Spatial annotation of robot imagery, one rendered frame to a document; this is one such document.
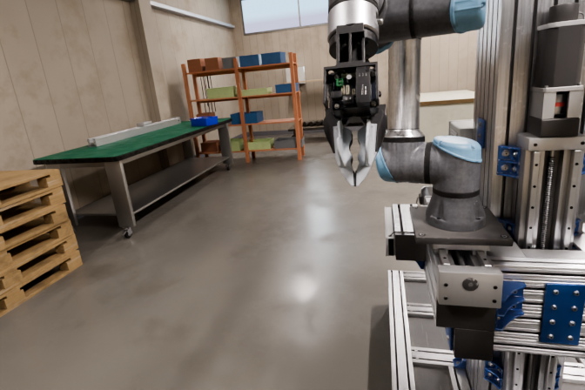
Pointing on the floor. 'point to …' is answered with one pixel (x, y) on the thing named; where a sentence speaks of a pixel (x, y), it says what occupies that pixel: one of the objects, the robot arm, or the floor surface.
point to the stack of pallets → (33, 234)
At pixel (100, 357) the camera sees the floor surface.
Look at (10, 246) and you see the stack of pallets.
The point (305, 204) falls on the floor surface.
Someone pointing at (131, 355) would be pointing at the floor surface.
